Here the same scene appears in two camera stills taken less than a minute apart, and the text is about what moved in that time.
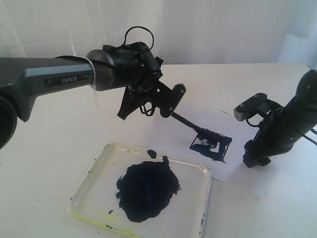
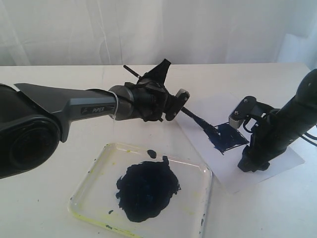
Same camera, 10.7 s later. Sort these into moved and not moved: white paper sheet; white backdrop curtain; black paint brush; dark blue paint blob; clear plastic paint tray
Moved: white paper sheet; black paint brush
Not moved: clear plastic paint tray; dark blue paint blob; white backdrop curtain
